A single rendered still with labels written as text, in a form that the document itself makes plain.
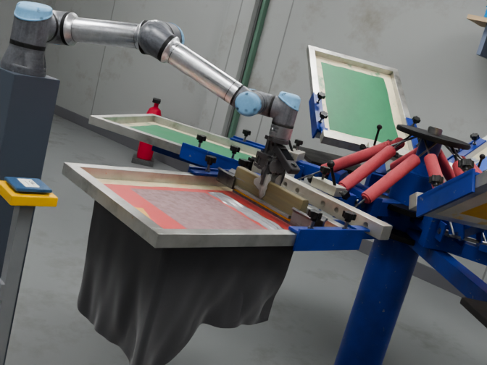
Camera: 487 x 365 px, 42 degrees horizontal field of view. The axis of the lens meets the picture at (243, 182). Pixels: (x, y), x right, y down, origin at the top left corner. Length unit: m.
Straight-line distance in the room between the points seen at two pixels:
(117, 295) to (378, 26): 4.18
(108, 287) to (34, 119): 0.66
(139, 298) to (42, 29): 0.97
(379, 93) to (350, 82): 0.18
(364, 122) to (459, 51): 1.98
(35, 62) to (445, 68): 3.78
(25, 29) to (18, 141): 0.37
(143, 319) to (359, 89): 2.33
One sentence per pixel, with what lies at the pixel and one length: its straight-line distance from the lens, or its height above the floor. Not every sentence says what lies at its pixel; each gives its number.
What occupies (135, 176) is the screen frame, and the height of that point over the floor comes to 0.97.
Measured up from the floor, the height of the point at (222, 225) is 0.96.
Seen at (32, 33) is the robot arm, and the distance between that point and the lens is 2.26.
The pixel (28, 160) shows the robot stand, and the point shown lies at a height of 0.91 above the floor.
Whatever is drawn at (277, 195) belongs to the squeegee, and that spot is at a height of 1.03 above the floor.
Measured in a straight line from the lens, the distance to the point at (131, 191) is 2.02.
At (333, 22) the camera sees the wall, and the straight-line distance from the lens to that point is 5.88.
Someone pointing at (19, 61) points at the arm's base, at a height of 1.24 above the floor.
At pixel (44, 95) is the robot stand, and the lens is 2.29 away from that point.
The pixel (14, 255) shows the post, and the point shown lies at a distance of 1.90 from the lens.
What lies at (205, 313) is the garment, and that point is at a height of 0.69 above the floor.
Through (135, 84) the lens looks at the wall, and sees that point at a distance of 7.33.
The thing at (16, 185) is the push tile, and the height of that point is 0.97.
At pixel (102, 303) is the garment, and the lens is 2.02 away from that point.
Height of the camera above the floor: 1.50
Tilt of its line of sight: 12 degrees down
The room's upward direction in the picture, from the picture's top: 15 degrees clockwise
